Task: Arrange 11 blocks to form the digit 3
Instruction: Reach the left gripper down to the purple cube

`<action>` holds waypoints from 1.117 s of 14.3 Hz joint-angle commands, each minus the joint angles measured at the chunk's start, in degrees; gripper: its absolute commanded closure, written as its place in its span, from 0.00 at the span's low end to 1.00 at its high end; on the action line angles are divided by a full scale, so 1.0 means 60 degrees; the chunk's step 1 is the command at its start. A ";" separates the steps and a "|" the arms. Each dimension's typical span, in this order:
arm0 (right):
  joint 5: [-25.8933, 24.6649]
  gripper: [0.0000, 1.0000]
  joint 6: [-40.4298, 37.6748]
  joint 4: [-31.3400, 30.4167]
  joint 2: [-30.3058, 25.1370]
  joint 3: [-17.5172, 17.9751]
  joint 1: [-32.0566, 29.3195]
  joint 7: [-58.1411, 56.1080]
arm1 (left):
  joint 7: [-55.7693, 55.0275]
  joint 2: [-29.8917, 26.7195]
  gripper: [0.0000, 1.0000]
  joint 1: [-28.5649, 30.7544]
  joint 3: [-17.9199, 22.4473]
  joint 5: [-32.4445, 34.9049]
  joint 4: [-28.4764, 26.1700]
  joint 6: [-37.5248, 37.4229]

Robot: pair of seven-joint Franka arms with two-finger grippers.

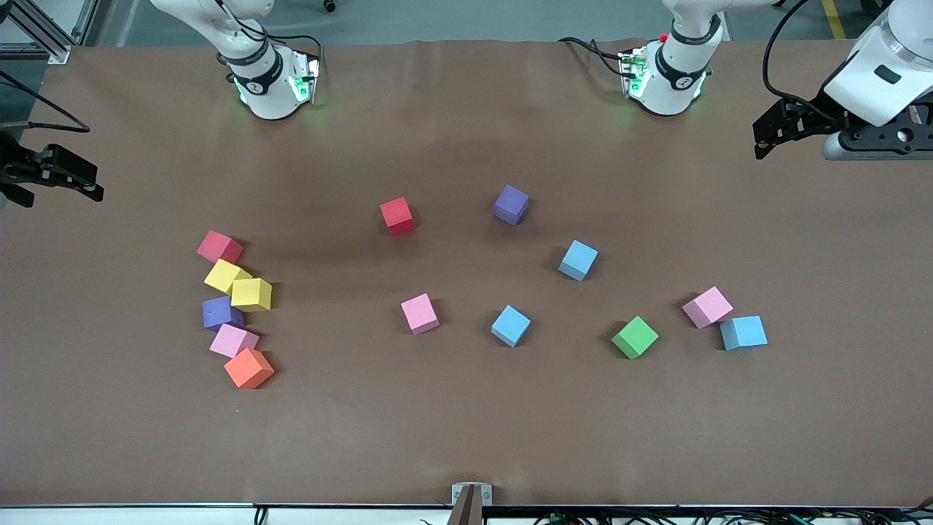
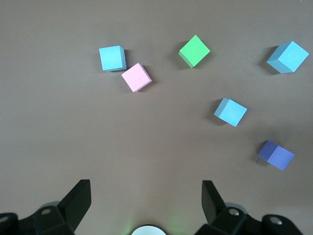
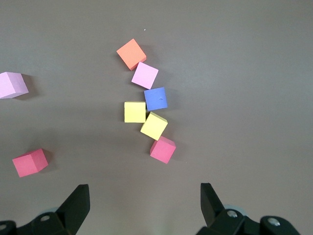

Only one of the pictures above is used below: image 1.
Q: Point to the pale pink foam cube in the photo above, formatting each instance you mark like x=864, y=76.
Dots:
x=707, y=306

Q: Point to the grey metal mounting bracket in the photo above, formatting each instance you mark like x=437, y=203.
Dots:
x=471, y=496

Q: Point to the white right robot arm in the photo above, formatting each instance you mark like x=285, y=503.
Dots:
x=273, y=98

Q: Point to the rose red foam cube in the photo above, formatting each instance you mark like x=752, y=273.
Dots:
x=219, y=246

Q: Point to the base connector plate green light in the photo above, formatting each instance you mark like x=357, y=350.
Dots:
x=633, y=73
x=306, y=79

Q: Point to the green foam cube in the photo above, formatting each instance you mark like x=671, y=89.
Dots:
x=635, y=337

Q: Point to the white table edge rail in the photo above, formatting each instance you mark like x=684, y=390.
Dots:
x=131, y=516

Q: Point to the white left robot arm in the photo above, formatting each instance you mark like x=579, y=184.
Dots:
x=667, y=95

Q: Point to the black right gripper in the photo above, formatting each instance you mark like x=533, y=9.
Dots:
x=14, y=169

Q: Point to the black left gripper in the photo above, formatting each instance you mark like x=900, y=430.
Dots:
x=815, y=119

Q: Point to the yellow foam cube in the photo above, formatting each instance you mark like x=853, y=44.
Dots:
x=251, y=294
x=224, y=275

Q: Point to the aluminium frame profile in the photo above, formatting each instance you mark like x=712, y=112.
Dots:
x=36, y=52

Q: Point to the purple foam cube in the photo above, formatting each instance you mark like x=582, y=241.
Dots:
x=511, y=204
x=219, y=312

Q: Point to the blue foam cube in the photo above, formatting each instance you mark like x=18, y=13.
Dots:
x=579, y=259
x=510, y=325
x=743, y=332

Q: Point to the orange foam cube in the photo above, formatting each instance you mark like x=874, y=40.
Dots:
x=248, y=368

